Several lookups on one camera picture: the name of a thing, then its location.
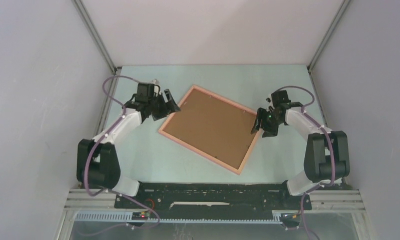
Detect corner metal post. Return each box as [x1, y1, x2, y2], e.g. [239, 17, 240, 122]
[71, 0, 118, 74]
[307, 0, 352, 74]

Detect aluminium frame rails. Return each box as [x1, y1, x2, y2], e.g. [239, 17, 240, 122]
[55, 188, 375, 240]

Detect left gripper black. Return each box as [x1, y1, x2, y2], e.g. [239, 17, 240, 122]
[148, 89, 180, 122]

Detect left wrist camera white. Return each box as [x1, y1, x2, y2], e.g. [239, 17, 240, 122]
[150, 79, 160, 86]

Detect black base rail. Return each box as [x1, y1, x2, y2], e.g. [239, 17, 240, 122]
[114, 182, 312, 221]

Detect left corner metal post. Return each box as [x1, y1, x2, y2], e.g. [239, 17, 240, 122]
[71, 0, 118, 74]

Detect white cable duct strip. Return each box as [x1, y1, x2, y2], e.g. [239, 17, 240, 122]
[74, 211, 282, 224]

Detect right corner metal post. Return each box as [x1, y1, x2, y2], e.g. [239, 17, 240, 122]
[307, 0, 352, 74]

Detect brown backing board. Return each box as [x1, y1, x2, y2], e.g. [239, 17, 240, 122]
[162, 89, 258, 170]

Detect small circuit board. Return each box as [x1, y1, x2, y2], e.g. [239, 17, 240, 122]
[131, 212, 150, 221]

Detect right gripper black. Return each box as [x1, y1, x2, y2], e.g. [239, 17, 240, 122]
[251, 107, 283, 138]

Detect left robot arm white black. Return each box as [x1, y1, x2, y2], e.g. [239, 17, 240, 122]
[77, 82, 180, 208]

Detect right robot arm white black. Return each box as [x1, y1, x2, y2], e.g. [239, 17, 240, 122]
[251, 87, 350, 209]

